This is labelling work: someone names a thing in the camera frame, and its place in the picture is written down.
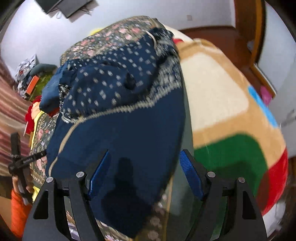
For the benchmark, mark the colourful tan fleece blanket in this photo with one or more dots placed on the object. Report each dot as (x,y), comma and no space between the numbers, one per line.
(234,133)

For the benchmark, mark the green floral bedspread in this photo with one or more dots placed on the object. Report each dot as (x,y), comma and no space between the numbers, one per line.
(108,39)

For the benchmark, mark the left hand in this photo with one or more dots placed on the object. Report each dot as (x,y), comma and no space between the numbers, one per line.
(20,190)

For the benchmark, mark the red pillow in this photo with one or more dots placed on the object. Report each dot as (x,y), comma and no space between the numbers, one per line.
(177,40)

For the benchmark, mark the red plush parrot toy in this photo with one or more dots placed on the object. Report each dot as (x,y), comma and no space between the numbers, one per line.
(31,115)

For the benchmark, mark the pile of clothes and bags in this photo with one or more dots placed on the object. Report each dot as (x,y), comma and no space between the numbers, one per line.
(29,68)

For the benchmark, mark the brown wooden door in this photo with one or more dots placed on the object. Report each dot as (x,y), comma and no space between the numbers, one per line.
(250,18)

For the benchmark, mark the orange box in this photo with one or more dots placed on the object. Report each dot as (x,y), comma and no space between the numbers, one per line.
(32,85)

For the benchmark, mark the orange sleeve left forearm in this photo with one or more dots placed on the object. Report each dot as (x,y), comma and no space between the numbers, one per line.
(19,214)

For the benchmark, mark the striped pink curtain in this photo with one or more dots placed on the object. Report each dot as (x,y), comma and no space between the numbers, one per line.
(12,118)

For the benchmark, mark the yellow plush toy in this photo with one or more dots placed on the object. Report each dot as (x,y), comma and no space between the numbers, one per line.
(95,31)

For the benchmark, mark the navy patterned hooded jacket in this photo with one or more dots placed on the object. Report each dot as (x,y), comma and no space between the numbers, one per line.
(130,102)

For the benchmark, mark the blue denim jeans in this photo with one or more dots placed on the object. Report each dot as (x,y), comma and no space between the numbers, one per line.
(50,93)

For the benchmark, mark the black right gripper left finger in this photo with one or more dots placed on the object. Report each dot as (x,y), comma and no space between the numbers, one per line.
(58,201)

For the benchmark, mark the wall mounted black television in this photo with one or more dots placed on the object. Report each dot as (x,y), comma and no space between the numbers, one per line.
(67,8)

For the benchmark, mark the pink slipper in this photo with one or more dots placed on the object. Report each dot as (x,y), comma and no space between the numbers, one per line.
(265,95)

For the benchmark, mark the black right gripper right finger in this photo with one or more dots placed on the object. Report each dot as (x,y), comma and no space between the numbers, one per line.
(228,209)

